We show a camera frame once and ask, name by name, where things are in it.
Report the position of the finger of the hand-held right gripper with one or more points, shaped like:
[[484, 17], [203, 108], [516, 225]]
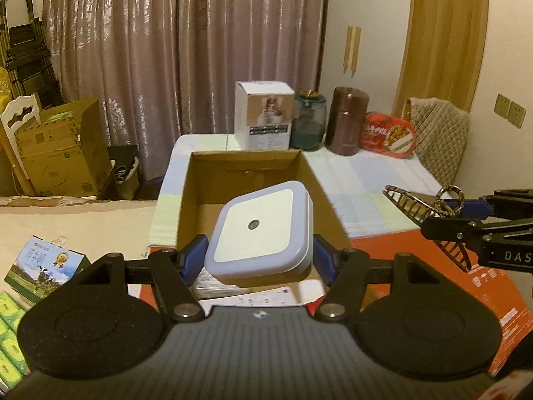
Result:
[[441, 227], [470, 206]]

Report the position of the brown patterned hair claw clip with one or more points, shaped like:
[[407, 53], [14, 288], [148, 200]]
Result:
[[410, 206]]

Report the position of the brown cardboard box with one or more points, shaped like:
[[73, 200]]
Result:
[[200, 187]]

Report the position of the white square night light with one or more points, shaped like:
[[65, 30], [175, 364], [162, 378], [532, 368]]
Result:
[[258, 225]]

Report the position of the large orange flat box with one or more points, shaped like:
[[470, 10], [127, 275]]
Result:
[[491, 296]]

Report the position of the brown metal canister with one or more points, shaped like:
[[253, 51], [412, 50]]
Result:
[[346, 121]]

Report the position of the green printed packets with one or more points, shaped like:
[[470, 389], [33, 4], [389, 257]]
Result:
[[10, 341]]

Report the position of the beige wall socket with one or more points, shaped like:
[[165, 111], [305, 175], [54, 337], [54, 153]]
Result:
[[517, 114], [501, 105]]

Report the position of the landscape print milk carton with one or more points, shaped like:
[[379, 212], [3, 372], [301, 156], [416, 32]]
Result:
[[41, 266]]

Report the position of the teal glass jar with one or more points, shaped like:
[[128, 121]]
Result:
[[308, 125]]

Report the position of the mauve patterned curtain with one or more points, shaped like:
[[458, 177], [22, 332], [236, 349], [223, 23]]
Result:
[[254, 29], [112, 50]]

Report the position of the printed cardboard shipping box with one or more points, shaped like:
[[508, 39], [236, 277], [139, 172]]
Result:
[[58, 154]]

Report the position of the white product carton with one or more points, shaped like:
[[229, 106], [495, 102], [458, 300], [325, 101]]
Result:
[[264, 112]]

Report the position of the black waste bin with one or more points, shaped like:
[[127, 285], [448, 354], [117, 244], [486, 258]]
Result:
[[125, 175]]

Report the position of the yellow plastic bag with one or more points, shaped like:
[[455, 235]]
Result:
[[3, 91]]

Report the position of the black folding ladder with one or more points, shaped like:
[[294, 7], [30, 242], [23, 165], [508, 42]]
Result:
[[29, 58]]

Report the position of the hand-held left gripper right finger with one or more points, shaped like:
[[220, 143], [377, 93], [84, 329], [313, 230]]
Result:
[[322, 258]]

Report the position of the beige quilted bag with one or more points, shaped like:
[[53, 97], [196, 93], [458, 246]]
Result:
[[441, 141]]

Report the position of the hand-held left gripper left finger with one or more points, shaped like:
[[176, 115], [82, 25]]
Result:
[[195, 258]]

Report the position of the white wooden chair back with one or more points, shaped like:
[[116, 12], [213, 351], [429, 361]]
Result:
[[18, 110]]

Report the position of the red food tray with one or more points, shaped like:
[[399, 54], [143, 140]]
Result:
[[387, 135]]

